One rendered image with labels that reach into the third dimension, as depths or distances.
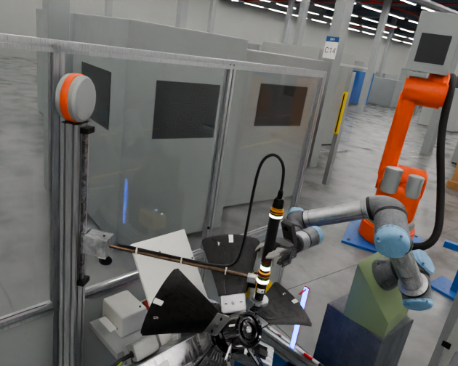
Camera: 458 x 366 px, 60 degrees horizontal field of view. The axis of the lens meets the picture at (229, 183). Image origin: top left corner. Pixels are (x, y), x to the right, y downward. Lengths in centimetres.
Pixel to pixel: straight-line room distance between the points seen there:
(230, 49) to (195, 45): 41
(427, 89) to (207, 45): 258
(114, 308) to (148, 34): 248
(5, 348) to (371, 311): 154
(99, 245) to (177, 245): 32
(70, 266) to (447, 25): 444
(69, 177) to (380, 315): 141
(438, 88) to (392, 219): 373
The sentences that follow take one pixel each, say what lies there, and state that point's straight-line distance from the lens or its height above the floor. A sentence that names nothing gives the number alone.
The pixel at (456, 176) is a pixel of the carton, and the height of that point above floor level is 25.
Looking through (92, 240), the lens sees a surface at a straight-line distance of 152.
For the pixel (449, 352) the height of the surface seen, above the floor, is 36.
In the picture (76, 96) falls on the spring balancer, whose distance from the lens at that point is 135.
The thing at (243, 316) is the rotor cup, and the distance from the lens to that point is 142.
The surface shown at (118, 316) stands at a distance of 184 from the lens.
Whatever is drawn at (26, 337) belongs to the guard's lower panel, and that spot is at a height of 88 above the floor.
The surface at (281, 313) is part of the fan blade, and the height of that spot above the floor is 118.
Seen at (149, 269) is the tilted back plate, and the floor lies 128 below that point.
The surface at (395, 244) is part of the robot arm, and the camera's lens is 149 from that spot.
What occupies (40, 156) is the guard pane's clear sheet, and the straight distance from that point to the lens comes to 157.
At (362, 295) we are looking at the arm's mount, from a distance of 195.
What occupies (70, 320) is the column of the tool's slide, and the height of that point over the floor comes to 100.
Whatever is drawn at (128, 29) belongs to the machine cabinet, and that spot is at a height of 212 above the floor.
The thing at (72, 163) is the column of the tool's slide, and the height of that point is 166.
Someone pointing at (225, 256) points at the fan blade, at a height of 137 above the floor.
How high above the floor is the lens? 212
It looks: 19 degrees down
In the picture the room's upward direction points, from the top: 9 degrees clockwise
